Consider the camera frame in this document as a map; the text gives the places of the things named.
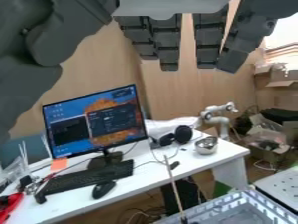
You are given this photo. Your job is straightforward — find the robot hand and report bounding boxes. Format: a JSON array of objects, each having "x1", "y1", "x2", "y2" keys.
[{"x1": 0, "y1": 0, "x2": 298, "y2": 145}]

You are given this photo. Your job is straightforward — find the red tray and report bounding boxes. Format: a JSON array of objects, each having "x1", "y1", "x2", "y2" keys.
[{"x1": 0, "y1": 191, "x2": 27, "y2": 222}]

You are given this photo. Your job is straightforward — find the thin stick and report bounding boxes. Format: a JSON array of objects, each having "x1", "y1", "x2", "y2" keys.
[{"x1": 162, "y1": 154, "x2": 186, "y2": 224}]

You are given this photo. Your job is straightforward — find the metal bowl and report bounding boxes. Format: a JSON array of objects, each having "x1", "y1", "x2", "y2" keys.
[{"x1": 193, "y1": 136, "x2": 220, "y2": 156}]

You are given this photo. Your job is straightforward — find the small white jointed device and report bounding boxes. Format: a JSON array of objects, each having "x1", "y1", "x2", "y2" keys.
[{"x1": 196, "y1": 101, "x2": 240, "y2": 141}]

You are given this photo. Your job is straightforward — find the black keyboard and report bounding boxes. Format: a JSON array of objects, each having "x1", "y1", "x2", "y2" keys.
[{"x1": 33, "y1": 159, "x2": 136, "y2": 205}]

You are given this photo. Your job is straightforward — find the clear box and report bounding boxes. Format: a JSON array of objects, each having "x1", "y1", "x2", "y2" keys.
[{"x1": 152, "y1": 189, "x2": 298, "y2": 224}]

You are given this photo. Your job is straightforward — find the white desk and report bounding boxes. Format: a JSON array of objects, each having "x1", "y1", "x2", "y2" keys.
[{"x1": 0, "y1": 128, "x2": 252, "y2": 224}]

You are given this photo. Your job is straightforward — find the cardboard box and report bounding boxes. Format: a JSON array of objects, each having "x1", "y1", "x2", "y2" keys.
[{"x1": 253, "y1": 62, "x2": 298, "y2": 112}]

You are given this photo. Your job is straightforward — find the black headphones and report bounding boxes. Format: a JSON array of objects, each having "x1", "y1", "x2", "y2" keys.
[{"x1": 156, "y1": 124, "x2": 194, "y2": 147}]

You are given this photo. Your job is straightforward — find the orange sticky note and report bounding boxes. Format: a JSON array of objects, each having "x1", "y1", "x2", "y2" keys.
[{"x1": 49, "y1": 157, "x2": 69, "y2": 172}]

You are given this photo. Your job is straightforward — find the computer monitor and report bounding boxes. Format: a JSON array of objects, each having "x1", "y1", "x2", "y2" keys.
[{"x1": 41, "y1": 83, "x2": 150, "y2": 170}]

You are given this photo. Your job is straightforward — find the black mouse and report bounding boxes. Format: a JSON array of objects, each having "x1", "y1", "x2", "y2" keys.
[{"x1": 91, "y1": 180, "x2": 119, "y2": 201}]

